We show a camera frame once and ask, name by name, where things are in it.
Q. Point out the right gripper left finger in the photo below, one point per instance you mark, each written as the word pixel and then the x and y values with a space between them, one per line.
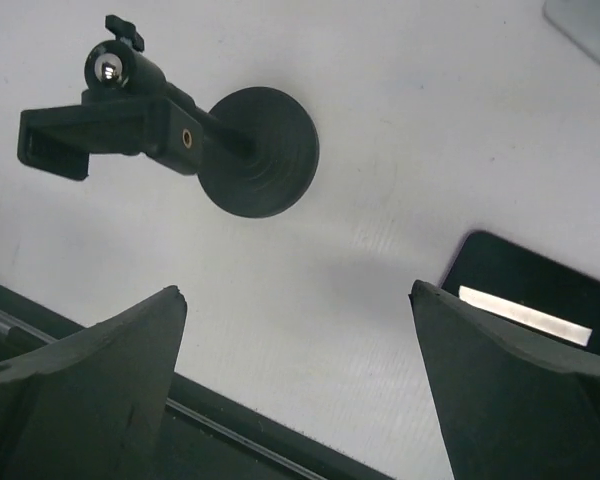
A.
pixel 90 406

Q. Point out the black round-base phone stand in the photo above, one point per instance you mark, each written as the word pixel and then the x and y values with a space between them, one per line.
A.
pixel 255 153

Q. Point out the silver folding phone stand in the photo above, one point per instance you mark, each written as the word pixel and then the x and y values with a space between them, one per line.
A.
pixel 577 20

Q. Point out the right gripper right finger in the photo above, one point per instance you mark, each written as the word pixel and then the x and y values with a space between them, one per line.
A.
pixel 511 404

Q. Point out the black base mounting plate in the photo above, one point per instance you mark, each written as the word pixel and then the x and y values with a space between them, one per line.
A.
pixel 204 435

